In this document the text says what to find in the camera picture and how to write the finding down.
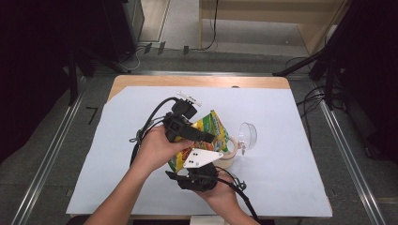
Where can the clear jar with hinged lid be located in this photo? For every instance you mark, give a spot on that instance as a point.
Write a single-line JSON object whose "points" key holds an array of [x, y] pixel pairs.
{"points": [[230, 156]]}

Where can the black stand with long leg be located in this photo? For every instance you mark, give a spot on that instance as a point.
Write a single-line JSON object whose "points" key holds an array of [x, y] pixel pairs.
{"points": [[313, 57]]}

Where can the yellow green spouted pouch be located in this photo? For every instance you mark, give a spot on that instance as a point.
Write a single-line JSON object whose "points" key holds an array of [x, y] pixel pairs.
{"points": [[212, 128]]}

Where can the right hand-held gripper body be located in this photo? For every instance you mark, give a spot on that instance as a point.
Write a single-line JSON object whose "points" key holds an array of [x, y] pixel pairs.
{"points": [[200, 179]]}

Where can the white paper box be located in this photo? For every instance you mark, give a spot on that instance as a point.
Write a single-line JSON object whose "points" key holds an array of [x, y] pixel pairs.
{"points": [[205, 220]]}

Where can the person's left hand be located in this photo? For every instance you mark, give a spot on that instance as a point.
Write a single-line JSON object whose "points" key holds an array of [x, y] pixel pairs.
{"points": [[156, 150]]}

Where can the metal floor rail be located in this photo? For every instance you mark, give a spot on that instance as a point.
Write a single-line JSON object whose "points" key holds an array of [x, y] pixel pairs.
{"points": [[47, 162], [353, 168]]}

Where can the black cabinet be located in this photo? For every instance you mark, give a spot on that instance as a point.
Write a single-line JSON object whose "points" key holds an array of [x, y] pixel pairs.
{"points": [[123, 28]]}

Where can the small black floor plate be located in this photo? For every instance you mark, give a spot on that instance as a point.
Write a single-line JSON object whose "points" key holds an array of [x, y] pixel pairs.
{"points": [[161, 48], [147, 48], [186, 50]]}

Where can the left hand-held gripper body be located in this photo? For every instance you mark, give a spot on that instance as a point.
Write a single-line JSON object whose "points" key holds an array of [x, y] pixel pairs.
{"points": [[175, 126]]}

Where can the wooden shelf unit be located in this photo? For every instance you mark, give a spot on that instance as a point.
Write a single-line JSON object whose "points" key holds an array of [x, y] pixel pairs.
{"points": [[313, 28]]}

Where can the person's right hand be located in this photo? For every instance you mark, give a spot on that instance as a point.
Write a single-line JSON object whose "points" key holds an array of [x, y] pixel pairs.
{"points": [[223, 197]]}

